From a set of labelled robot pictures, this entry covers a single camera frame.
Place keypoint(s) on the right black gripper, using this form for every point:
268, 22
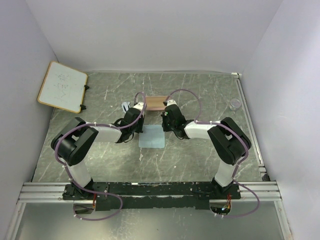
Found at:
164, 117

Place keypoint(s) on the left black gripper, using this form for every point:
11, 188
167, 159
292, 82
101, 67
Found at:
140, 129

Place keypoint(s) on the pink glasses case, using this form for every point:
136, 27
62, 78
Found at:
155, 103

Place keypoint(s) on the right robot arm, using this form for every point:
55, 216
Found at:
230, 142

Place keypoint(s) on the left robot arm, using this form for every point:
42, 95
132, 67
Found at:
73, 142

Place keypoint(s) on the white sunglasses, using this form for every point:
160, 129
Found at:
125, 106

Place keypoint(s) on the light blue cleaning cloth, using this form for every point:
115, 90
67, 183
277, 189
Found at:
152, 137

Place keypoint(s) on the clear plastic cup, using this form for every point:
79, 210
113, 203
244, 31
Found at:
235, 104

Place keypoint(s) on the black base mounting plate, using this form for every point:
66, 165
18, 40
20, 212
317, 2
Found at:
149, 195

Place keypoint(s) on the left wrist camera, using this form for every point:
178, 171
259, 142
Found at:
139, 106

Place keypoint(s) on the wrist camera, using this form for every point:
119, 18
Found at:
139, 106
169, 102

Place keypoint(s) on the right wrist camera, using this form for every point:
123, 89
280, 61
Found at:
169, 102

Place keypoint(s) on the small whiteboard orange frame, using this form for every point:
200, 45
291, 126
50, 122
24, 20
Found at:
63, 88

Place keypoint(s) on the aluminium rail frame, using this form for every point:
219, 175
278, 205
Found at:
42, 214

